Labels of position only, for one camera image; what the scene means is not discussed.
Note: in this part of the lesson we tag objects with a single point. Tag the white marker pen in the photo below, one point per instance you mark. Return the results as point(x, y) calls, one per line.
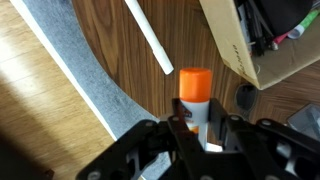
point(150, 33)

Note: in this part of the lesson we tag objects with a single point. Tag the round wooden side table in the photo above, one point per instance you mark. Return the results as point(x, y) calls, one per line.
point(86, 86)

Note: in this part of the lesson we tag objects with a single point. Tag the green marker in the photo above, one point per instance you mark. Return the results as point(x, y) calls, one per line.
point(306, 21)

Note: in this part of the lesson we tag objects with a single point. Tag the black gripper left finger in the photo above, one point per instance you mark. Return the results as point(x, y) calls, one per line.
point(180, 140)

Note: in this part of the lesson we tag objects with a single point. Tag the cardboard box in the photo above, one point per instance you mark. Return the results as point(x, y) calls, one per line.
point(266, 50)

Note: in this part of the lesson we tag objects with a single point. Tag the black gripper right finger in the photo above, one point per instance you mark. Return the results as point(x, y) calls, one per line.
point(253, 143)

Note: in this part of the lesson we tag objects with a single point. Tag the orange capped glue stick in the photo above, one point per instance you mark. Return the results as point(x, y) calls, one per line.
point(196, 96)

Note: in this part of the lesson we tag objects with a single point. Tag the clear plastic container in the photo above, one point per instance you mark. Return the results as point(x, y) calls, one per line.
point(306, 120)

